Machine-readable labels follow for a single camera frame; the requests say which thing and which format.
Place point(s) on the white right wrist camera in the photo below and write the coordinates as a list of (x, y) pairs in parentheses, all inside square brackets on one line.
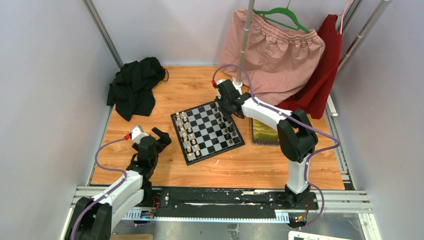
[(215, 84)]

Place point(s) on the black white chessboard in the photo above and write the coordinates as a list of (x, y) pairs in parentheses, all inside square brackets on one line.
[(208, 135)]

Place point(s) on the red cloth garment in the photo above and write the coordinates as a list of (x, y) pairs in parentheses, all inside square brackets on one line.
[(312, 98)]

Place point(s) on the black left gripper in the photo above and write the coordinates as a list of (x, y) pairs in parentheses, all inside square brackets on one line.
[(163, 141)]

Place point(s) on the white rack stand base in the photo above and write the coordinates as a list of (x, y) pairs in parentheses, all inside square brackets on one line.
[(238, 85)]

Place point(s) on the black cloth garment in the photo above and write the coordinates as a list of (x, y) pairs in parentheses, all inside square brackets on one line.
[(131, 91)]

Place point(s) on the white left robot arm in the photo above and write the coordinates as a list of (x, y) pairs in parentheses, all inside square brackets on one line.
[(94, 218)]

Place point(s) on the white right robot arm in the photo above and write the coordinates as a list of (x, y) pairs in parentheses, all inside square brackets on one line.
[(297, 142)]

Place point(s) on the green clothes hanger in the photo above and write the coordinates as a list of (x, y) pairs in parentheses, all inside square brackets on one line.
[(284, 17)]

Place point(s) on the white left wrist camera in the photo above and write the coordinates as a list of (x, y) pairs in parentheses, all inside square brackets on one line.
[(136, 134)]

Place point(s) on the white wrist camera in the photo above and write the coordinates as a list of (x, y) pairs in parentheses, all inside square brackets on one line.
[(136, 134), (215, 84)]

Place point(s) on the white bishop piece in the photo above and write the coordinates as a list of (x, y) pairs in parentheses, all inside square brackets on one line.
[(181, 127)]

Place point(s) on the gold metal tin tray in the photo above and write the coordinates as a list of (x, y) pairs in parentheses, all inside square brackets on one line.
[(263, 135)]

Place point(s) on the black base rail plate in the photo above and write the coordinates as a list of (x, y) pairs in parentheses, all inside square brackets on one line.
[(228, 203)]

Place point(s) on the pink cloth garment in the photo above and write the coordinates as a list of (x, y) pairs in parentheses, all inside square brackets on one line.
[(279, 61)]

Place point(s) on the silver rack pole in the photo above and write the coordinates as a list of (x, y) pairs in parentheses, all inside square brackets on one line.
[(245, 36)]

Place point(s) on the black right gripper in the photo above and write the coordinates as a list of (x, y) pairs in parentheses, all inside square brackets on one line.
[(225, 113)]

